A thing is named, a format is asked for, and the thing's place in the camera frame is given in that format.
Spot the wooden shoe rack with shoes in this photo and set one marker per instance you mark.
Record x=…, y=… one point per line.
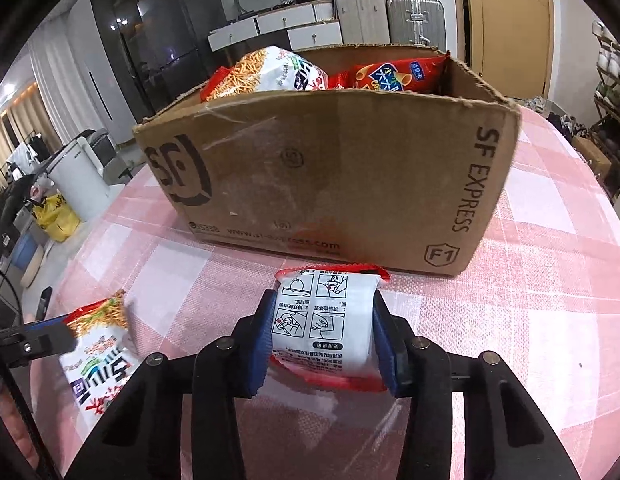
x=612, y=90

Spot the cream suitcase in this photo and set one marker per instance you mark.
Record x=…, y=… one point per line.
x=362, y=20

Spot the pink checked tablecloth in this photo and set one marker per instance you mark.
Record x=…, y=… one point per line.
x=540, y=285

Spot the brown cardboard box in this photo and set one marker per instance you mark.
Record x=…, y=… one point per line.
x=340, y=175

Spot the wooden door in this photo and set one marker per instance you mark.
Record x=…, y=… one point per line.
x=510, y=25

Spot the pile of shoes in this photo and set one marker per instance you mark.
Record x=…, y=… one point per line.
x=560, y=120

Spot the red chips bag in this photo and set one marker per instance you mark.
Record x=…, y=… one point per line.
x=400, y=75

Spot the orange noodle snack bag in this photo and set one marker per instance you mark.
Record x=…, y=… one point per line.
x=97, y=365

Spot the silver suitcase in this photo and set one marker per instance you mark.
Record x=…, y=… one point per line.
x=417, y=22

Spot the yellow plastic bag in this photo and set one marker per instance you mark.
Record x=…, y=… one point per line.
x=55, y=220

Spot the dark grey fridge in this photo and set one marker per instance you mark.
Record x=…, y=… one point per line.
x=175, y=35

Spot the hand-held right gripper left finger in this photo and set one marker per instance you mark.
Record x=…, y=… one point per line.
x=260, y=345

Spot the red and white snack packet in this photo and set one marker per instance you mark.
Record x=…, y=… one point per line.
x=325, y=320

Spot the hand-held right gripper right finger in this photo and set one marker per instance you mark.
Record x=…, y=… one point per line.
x=390, y=355

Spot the small closed cardboard box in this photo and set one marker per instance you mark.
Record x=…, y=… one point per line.
x=592, y=155

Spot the silver white snack bag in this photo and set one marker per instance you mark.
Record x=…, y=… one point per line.
x=260, y=72

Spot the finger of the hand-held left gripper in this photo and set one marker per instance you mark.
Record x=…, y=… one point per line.
x=40, y=337

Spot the white drawer desk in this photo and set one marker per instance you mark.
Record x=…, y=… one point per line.
x=280, y=22

